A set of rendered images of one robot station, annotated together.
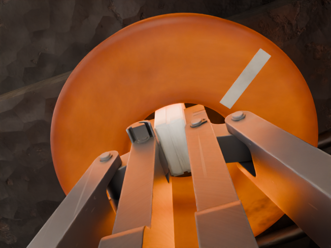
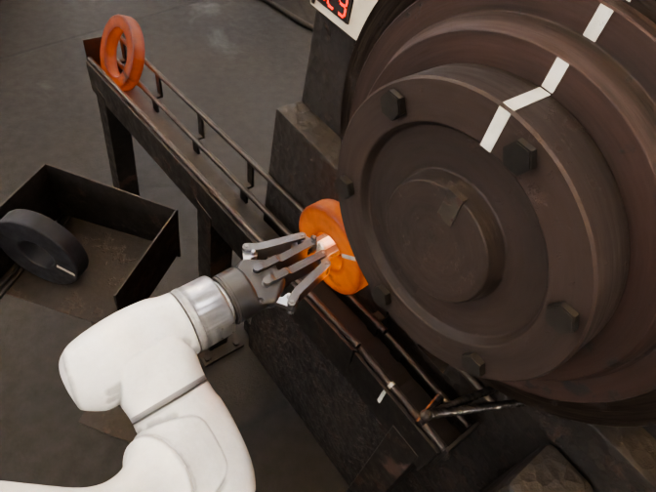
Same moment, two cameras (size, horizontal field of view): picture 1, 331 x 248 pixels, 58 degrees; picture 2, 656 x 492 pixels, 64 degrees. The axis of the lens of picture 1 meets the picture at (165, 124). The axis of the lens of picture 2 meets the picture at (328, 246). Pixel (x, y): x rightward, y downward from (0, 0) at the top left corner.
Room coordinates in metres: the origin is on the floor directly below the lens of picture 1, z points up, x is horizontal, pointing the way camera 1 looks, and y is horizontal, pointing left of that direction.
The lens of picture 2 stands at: (-0.29, -0.29, 1.45)
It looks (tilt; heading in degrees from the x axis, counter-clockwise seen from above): 49 degrees down; 33
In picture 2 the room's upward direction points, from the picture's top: 15 degrees clockwise
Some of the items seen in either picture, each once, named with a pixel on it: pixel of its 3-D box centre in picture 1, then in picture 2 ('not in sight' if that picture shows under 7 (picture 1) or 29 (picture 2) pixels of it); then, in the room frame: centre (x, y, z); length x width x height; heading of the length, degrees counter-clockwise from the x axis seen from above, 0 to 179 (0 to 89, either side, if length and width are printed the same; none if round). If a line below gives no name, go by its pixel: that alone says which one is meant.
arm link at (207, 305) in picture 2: not in sight; (204, 311); (-0.06, 0.02, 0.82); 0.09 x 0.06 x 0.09; 83
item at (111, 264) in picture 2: not in sight; (107, 331); (-0.08, 0.35, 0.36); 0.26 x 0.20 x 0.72; 118
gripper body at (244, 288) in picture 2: not in sight; (251, 286); (0.01, 0.01, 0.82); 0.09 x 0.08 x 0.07; 173
